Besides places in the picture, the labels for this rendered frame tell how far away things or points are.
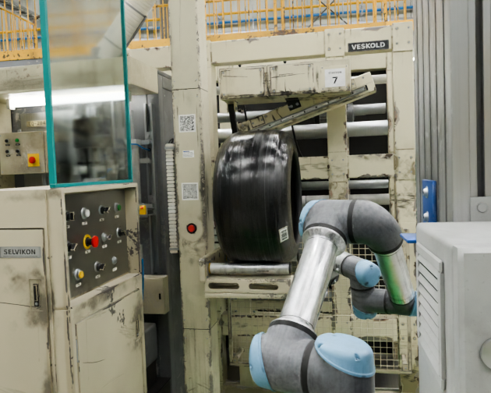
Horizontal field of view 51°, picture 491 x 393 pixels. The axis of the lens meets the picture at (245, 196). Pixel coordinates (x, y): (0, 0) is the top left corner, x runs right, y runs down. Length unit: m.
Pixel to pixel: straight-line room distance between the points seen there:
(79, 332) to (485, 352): 1.42
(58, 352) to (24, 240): 0.36
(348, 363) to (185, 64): 1.54
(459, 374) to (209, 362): 1.89
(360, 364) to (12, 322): 1.13
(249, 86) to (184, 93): 0.35
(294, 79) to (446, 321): 1.95
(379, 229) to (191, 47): 1.26
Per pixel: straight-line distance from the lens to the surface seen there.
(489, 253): 0.48
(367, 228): 1.31
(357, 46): 2.72
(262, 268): 2.08
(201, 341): 2.31
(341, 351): 1.06
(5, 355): 1.85
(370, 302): 1.66
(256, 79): 2.42
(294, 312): 1.18
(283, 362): 1.11
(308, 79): 2.39
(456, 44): 0.70
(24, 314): 1.77
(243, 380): 2.96
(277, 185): 1.92
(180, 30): 2.28
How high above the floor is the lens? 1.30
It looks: 3 degrees down
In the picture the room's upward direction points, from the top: 2 degrees counter-clockwise
